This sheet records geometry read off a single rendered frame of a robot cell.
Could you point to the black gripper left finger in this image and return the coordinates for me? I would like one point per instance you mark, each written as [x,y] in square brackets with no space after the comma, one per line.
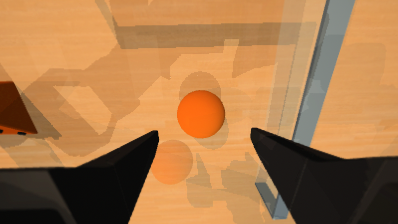
[104,190]

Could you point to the clear low wall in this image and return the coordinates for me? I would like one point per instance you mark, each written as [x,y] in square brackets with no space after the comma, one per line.
[299,28]

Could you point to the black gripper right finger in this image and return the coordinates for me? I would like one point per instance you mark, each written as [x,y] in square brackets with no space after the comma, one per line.
[320,188]

